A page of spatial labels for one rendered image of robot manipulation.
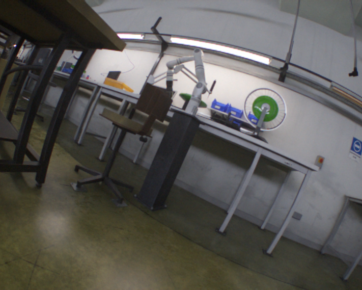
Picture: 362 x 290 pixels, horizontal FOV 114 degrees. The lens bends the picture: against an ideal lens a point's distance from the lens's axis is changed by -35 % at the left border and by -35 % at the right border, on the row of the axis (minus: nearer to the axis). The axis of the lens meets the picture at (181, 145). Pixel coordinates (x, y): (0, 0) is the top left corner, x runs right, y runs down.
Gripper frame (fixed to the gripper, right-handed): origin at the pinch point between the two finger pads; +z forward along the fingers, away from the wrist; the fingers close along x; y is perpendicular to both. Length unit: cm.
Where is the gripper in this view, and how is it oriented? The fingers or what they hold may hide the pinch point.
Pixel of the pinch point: (171, 97)
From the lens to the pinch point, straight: 195.4
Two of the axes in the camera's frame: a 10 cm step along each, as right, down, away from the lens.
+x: 5.7, 2.7, -7.8
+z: -0.3, 9.5, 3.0
